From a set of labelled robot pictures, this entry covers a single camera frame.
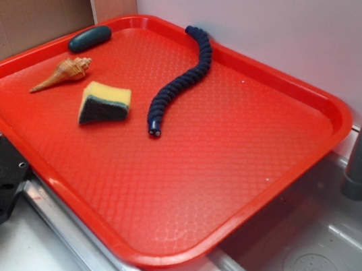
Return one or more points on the yellow and green sponge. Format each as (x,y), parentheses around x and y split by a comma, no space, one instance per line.
(101,102)

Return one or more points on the grey sink basin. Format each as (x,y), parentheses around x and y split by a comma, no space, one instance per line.
(310,226)

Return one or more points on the brown spiral seashell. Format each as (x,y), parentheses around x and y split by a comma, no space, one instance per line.
(66,70)

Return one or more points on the dark green oval soap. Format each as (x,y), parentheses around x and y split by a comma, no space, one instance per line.
(89,38)

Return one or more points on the red plastic tray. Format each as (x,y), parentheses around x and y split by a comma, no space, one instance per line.
(228,146)

